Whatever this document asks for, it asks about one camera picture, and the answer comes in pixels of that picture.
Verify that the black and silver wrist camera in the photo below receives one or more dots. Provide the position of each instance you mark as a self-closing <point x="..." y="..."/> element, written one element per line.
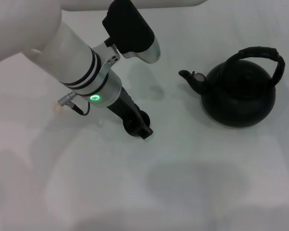
<point x="132" y="31"/>

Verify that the black round teapot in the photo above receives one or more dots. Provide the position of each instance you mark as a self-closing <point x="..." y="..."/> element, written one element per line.
<point x="238" y="103"/>

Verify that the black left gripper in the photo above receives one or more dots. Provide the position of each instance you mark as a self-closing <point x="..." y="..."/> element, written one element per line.
<point x="125" y="106"/>

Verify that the small black teacup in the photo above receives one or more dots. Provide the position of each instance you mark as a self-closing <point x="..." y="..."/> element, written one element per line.
<point x="129" y="127"/>

